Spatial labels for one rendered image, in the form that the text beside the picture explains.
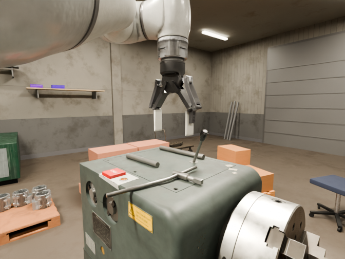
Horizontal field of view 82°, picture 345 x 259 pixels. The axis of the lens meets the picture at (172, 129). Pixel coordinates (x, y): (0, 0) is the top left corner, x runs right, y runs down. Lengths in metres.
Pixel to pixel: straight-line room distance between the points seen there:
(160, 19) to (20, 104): 6.10
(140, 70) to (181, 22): 6.98
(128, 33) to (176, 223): 0.50
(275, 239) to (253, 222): 0.06
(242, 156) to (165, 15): 3.32
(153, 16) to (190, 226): 0.54
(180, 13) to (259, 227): 0.57
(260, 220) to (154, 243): 0.27
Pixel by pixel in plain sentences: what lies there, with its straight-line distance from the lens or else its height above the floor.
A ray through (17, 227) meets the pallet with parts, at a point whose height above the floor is 0.14.
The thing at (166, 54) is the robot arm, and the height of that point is 1.63.
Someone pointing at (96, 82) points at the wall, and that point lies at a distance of 6.87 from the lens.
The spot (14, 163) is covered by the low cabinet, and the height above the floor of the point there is 0.39.
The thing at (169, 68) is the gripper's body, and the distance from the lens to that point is 0.58.
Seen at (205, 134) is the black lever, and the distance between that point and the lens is 0.74.
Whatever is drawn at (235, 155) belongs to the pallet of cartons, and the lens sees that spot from 3.62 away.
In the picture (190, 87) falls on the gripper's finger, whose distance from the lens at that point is 0.55.
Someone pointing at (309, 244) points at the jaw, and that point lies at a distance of 0.74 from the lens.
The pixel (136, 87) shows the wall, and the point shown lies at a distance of 7.39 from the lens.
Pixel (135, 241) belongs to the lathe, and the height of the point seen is 1.12.
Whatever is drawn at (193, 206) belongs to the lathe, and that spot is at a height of 1.24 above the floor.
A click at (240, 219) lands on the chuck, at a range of 0.58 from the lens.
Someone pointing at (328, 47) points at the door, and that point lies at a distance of 7.71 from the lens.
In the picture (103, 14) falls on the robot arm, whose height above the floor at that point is 1.58.
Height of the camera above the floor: 1.50
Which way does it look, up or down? 8 degrees down
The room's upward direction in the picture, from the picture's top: straight up
